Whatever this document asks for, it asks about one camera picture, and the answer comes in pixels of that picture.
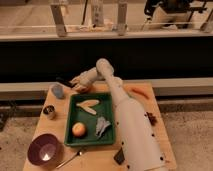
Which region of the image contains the green plastic tray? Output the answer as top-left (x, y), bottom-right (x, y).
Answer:
top-left (64, 93), bottom-right (115, 147)

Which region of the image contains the metal spoon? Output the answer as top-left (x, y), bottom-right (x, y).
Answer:
top-left (56, 150), bottom-right (85, 169)

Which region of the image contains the bunch of dark grapes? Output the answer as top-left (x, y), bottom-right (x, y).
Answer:
top-left (147, 112), bottom-right (157, 126)

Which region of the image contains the black rectangular block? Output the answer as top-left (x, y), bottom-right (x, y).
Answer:
top-left (114, 149), bottom-right (125, 165)

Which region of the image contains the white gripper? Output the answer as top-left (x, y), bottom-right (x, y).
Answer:
top-left (70, 71), bottom-right (92, 90)

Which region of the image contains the black brush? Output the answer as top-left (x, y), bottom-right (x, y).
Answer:
top-left (56, 77), bottom-right (72, 87)

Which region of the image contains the peeled banana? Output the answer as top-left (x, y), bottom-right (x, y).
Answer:
top-left (76, 99), bottom-right (100, 115)

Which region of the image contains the peach apple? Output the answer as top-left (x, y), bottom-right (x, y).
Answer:
top-left (72, 122), bottom-right (87, 137)

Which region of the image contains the orange carrot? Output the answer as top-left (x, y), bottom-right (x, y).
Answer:
top-left (130, 87), bottom-right (149, 100)

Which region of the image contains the purple bowl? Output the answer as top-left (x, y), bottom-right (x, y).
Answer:
top-left (27, 133), bottom-right (61, 166)

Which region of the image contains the small metal cup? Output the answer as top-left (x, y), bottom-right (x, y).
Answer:
top-left (43, 105), bottom-right (56, 120)

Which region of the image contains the red bowl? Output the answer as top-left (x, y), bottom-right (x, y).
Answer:
top-left (73, 86), bottom-right (90, 93)

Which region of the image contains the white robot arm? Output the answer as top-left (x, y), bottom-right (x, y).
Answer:
top-left (70, 58), bottom-right (168, 171)

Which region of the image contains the blue plastic cup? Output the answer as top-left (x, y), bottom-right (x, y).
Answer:
top-left (51, 84), bottom-right (64, 99)

